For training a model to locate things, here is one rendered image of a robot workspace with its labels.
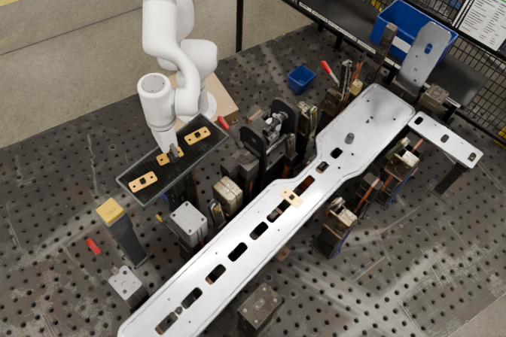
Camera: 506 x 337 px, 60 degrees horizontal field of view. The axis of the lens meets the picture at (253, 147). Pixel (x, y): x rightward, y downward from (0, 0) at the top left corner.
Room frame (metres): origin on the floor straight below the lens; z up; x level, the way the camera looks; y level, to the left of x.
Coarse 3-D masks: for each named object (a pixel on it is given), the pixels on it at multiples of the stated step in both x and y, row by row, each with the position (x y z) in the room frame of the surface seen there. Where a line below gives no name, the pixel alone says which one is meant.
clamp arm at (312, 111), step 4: (308, 108) 0.99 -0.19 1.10; (312, 108) 0.99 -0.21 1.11; (316, 108) 1.00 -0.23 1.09; (308, 112) 0.98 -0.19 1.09; (312, 112) 0.98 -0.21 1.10; (316, 112) 0.99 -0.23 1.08; (308, 116) 0.98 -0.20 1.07; (312, 116) 0.98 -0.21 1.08; (316, 116) 1.00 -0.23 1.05; (312, 120) 0.98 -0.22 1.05; (316, 120) 0.99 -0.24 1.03; (308, 124) 0.98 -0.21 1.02; (312, 124) 0.98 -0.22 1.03; (316, 124) 0.99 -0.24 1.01; (308, 128) 0.97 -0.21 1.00; (312, 128) 0.97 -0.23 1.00
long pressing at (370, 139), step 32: (384, 96) 1.17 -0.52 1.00; (352, 128) 0.99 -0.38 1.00; (384, 128) 1.01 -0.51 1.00; (320, 160) 0.83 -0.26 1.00; (352, 160) 0.85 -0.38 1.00; (320, 192) 0.70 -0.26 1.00; (256, 224) 0.56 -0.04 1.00; (288, 224) 0.57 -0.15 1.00; (224, 256) 0.44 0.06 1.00; (256, 256) 0.45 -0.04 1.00; (160, 288) 0.32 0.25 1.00; (192, 288) 0.32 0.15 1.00; (224, 288) 0.33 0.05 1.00; (128, 320) 0.21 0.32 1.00; (160, 320) 0.22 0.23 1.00; (192, 320) 0.23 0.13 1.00
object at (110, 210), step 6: (102, 204) 0.51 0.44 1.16; (108, 204) 0.51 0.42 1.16; (114, 204) 0.52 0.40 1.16; (96, 210) 0.49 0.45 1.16; (102, 210) 0.49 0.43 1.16; (108, 210) 0.49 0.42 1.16; (114, 210) 0.50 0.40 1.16; (120, 210) 0.50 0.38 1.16; (102, 216) 0.47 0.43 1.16; (108, 216) 0.48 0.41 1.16; (114, 216) 0.48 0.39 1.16; (108, 222) 0.46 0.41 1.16
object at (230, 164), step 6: (228, 156) 0.76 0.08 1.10; (222, 162) 0.73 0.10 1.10; (228, 162) 0.73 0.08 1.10; (234, 162) 0.73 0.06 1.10; (222, 168) 0.72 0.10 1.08; (228, 168) 0.71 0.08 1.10; (234, 168) 0.71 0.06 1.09; (222, 174) 0.72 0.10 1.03; (228, 174) 0.70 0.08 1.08; (234, 174) 0.71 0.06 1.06; (234, 180) 0.72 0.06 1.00
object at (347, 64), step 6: (348, 60) 1.15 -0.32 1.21; (342, 66) 1.12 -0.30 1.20; (348, 66) 1.12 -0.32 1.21; (354, 66) 1.11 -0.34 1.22; (342, 72) 1.12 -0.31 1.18; (348, 72) 1.13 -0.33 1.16; (354, 72) 1.11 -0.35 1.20; (342, 78) 1.11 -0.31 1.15; (348, 78) 1.13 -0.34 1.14; (342, 84) 1.11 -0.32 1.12; (348, 84) 1.13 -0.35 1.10; (342, 90) 1.10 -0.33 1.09
